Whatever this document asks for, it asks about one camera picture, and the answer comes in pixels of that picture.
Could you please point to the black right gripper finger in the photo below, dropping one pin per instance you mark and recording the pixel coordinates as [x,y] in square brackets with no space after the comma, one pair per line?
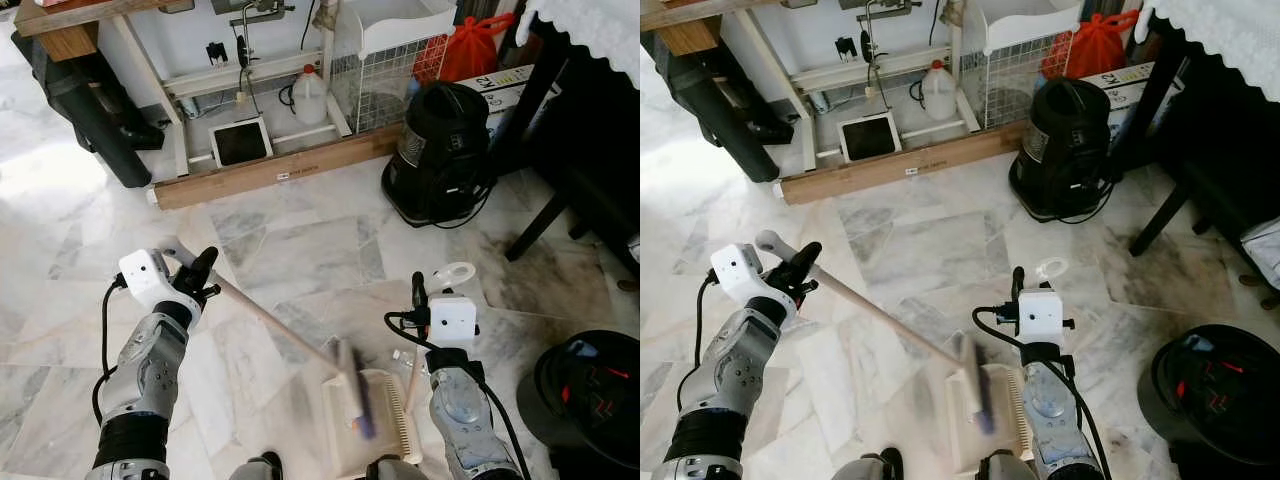
[1018,285]
[420,290]

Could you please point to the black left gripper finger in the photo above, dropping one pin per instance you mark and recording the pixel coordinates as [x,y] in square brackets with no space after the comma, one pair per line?
[205,265]
[807,260]

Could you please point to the broom with wooden stick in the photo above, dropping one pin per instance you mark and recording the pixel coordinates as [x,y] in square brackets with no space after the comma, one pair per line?
[270,320]
[880,318]

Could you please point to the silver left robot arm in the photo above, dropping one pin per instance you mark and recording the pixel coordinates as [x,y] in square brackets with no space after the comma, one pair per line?
[145,380]
[735,375]

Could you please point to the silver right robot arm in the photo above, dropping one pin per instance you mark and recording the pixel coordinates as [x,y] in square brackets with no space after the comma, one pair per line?
[460,410]
[1055,405]

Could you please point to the long wooden plank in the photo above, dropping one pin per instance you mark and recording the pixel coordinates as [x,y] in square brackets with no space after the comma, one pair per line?
[900,168]
[270,175]

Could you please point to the white-framed black panel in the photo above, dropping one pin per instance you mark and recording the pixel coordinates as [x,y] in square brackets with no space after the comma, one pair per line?
[240,143]
[870,138]

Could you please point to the black canister vacuum cleaner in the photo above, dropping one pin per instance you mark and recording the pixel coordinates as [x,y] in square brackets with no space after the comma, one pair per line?
[1065,145]
[440,150]

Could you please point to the robot right leg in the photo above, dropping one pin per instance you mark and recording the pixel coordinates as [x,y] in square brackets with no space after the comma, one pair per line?
[395,470]
[1005,468]

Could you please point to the robot leg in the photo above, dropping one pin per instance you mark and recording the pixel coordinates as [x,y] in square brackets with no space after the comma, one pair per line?
[258,468]
[395,470]
[1005,468]
[870,465]

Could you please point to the long black bag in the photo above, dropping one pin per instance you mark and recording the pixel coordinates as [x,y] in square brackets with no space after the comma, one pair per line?
[725,115]
[95,120]

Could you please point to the black round waste bin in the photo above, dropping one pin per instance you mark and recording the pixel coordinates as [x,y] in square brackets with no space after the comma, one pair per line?
[1190,415]
[570,420]

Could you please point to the robot left leg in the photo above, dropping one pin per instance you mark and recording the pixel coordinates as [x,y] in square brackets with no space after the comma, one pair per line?
[870,465]
[258,468]

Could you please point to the white plastic jug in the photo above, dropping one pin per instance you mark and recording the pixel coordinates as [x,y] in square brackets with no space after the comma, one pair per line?
[309,100]
[939,95]

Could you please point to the black table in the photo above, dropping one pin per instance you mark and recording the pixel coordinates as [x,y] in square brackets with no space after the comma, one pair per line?
[1210,150]
[590,150]

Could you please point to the white printed cardboard box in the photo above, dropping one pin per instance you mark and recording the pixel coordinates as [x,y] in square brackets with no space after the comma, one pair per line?
[1140,85]
[510,88]

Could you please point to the red plastic bag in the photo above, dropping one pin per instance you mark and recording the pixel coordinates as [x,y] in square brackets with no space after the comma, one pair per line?
[472,50]
[1098,45]

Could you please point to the grey cloth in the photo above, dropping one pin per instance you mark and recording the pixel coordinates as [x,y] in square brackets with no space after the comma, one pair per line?
[1265,250]

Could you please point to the brown wooden table top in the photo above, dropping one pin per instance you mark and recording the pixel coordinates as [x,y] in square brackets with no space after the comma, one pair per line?
[700,25]
[70,30]

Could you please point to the white lace tablecloth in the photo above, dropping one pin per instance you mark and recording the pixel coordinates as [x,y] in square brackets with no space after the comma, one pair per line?
[590,35]
[1220,35]

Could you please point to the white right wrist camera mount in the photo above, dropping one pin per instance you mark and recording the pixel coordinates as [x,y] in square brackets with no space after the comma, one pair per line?
[1041,317]
[453,320]

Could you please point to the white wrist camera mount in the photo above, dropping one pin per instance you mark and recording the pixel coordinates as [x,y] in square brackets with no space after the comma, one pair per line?
[148,277]
[1041,317]
[740,272]
[453,320]

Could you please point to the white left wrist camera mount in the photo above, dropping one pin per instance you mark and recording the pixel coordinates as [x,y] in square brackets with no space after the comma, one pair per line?
[148,277]
[740,272]

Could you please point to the white metal table frame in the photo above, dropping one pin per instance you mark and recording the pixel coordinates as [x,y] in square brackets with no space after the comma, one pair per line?
[880,70]
[250,75]

